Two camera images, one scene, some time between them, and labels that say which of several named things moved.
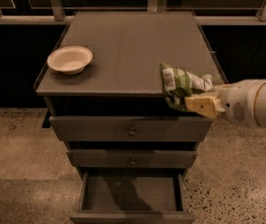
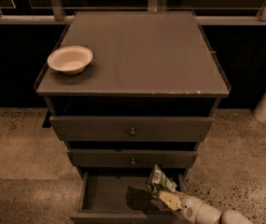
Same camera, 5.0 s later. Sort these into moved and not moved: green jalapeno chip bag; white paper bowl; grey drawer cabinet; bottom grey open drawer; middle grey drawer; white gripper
Moved: green jalapeno chip bag; white gripper
Not moved: white paper bowl; bottom grey open drawer; grey drawer cabinet; middle grey drawer
